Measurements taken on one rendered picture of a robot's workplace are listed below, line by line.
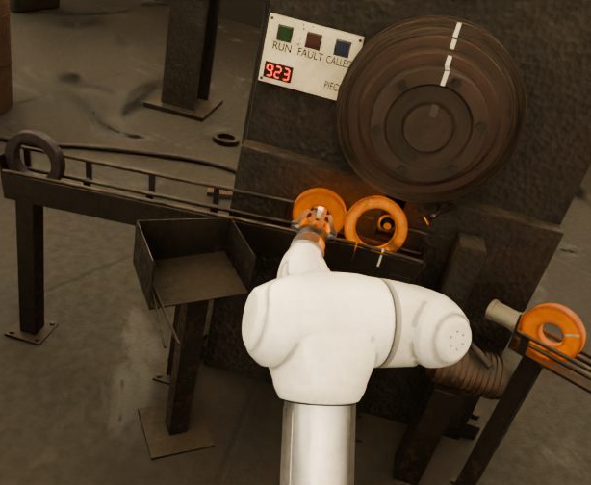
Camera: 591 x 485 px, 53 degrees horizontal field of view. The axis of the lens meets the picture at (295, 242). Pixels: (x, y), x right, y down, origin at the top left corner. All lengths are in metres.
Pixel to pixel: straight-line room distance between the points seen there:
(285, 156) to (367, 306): 0.99
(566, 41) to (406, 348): 1.07
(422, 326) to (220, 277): 0.88
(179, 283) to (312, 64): 0.69
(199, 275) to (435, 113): 0.74
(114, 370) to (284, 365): 1.44
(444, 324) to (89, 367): 1.57
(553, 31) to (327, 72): 0.58
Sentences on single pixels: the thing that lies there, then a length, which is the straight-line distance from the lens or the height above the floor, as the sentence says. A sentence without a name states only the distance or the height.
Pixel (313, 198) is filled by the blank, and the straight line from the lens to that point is 1.66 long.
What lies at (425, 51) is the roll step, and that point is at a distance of 1.48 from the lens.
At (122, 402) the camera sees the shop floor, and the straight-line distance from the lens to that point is 2.07.
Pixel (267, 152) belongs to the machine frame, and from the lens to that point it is 1.73.
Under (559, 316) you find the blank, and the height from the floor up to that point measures 0.76.
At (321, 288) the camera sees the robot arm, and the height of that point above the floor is 1.09.
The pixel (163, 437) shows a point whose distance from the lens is 1.97.
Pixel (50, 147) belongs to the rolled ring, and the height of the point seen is 0.73.
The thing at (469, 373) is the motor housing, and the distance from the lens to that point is 1.74.
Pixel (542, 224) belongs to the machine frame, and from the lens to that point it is 1.82.
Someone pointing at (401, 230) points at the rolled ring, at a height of 0.77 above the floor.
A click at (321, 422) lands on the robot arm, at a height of 0.95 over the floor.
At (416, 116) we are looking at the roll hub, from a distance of 1.45.
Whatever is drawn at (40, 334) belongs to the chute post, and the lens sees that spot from 2.31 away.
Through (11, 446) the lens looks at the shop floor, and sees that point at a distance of 1.99.
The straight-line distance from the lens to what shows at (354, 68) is 1.52.
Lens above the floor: 1.52
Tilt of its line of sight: 30 degrees down
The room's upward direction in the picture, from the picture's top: 14 degrees clockwise
